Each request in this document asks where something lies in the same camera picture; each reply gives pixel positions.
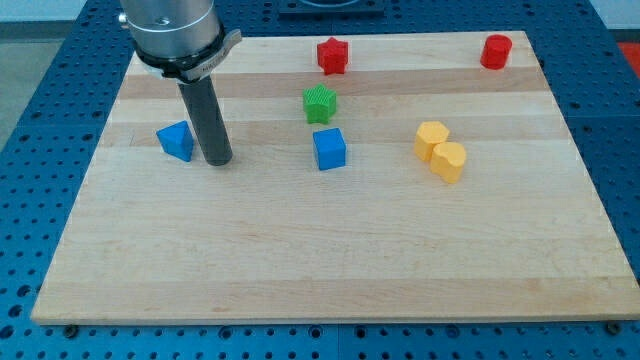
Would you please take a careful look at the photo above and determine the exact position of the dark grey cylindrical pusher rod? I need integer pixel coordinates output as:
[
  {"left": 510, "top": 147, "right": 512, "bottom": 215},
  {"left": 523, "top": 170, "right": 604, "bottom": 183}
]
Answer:
[{"left": 178, "top": 76, "right": 233, "bottom": 166}]

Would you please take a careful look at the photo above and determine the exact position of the blue triangle block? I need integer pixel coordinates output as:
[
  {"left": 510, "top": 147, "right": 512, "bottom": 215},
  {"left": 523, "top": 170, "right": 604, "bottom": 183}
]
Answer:
[{"left": 156, "top": 120, "right": 194, "bottom": 162}]

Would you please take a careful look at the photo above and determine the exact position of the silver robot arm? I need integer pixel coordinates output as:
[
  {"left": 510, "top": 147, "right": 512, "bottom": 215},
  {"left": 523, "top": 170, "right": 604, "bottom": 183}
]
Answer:
[{"left": 119, "top": 0, "right": 242, "bottom": 166}]

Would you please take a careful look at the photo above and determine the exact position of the green star block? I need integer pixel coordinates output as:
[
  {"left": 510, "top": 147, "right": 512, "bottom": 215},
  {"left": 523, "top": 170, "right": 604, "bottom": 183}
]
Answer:
[{"left": 302, "top": 83, "right": 337, "bottom": 125}]

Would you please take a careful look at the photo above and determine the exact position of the red star block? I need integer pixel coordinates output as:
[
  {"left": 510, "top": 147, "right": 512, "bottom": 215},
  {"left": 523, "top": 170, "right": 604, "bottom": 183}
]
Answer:
[{"left": 316, "top": 37, "right": 349, "bottom": 75}]

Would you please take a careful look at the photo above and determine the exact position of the blue cube block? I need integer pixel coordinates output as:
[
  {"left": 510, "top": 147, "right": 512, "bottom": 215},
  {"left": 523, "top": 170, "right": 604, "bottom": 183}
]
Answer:
[{"left": 313, "top": 128, "right": 346, "bottom": 171}]

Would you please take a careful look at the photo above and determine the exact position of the yellow hexagon block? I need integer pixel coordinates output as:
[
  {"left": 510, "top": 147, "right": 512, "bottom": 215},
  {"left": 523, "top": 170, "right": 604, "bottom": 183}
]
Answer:
[{"left": 414, "top": 121, "right": 450, "bottom": 162}]

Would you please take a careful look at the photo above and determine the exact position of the wooden board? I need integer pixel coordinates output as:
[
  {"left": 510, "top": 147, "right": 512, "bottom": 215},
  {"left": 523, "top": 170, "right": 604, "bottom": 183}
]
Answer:
[{"left": 31, "top": 31, "right": 639, "bottom": 326}]

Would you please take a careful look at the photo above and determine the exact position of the yellow heart block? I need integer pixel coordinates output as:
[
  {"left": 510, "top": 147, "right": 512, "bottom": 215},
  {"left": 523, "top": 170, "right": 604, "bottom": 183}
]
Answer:
[{"left": 430, "top": 142, "right": 467, "bottom": 184}]

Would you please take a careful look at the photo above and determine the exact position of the red cylinder block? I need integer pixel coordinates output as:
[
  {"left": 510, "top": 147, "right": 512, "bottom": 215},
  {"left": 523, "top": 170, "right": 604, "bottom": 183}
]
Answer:
[{"left": 480, "top": 34, "right": 513, "bottom": 70}]

